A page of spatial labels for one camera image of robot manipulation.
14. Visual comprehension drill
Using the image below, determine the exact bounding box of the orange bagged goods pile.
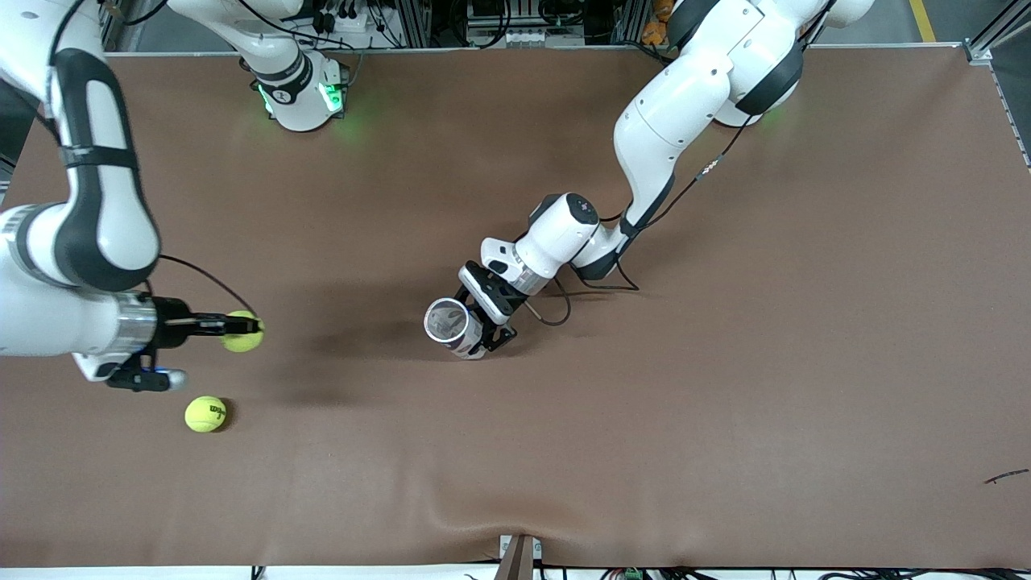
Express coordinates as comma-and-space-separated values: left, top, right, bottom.
642, 0, 676, 47

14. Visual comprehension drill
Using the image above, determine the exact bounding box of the brown mount bracket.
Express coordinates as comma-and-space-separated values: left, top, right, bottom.
498, 533, 544, 580

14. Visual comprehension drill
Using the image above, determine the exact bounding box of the aluminium frame corner post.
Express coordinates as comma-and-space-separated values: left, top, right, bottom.
963, 0, 1031, 170

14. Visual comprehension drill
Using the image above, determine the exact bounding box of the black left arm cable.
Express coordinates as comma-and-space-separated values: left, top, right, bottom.
528, 117, 754, 327

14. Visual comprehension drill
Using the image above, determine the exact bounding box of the clear blue-label tennis ball can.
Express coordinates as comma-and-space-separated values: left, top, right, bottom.
424, 296, 494, 361

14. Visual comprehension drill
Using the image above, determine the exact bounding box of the white power strip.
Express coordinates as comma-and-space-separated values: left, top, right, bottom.
310, 0, 379, 37

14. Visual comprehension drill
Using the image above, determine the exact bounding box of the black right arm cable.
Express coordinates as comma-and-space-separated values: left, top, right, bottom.
149, 255, 259, 319

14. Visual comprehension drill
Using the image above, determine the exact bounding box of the yellow-green tennis ball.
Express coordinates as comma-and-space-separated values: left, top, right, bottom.
184, 395, 228, 434
221, 310, 266, 354

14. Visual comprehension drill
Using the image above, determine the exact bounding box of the brown table cover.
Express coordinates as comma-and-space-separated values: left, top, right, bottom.
0, 44, 1031, 570

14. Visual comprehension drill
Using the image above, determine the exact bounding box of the aluminium equipment rack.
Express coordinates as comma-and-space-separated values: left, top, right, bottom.
387, 0, 645, 48

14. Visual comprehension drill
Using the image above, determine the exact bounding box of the aluminium frame strut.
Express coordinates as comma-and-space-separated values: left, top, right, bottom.
97, 0, 150, 52

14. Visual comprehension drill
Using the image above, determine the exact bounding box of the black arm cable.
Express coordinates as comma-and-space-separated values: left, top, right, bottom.
149, 255, 259, 319
528, 117, 754, 327

